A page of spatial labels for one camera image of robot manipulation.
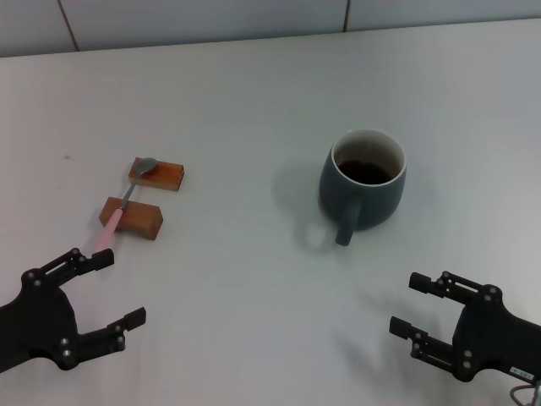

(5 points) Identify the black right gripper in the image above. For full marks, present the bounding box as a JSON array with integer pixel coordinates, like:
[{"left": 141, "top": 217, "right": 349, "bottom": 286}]
[{"left": 388, "top": 270, "right": 541, "bottom": 384}]

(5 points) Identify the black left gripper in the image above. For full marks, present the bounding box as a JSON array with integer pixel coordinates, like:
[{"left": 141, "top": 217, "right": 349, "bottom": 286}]
[{"left": 0, "top": 248, "right": 148, "bottom": 373}]

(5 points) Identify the pink handled metal spoon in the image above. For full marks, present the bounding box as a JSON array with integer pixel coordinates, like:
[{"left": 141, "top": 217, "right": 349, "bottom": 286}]
[{"left": 92, "top": 156, "right": 159, "bottom": 254}]

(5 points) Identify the dark grey ceramic cup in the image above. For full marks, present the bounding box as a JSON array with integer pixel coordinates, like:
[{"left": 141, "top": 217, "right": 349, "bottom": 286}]
[{"left": 318, "top": 129, "right": 408, "bottom": 247}]

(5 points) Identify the brown notched wooden block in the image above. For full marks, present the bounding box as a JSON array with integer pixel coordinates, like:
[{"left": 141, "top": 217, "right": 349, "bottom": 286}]
[{"left": 98, "top": 196, "right": 164, "bottom": 242}]

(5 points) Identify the glossy orange wooden block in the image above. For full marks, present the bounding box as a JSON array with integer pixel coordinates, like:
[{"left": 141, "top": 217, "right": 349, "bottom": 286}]
[{"left": 127, "top": 156, "right": 186, "bottom": 194}]

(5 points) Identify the dark coffee liquid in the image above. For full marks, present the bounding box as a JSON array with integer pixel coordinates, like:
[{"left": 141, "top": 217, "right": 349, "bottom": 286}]
[{"left": 337, "top": 156, "right": 394, "bottom": 186}]

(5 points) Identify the right wrist cable plug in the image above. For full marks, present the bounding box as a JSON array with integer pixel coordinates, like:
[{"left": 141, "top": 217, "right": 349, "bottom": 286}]
[{"left": 509, "top": 380, "right": 541, "bottom": 406}]

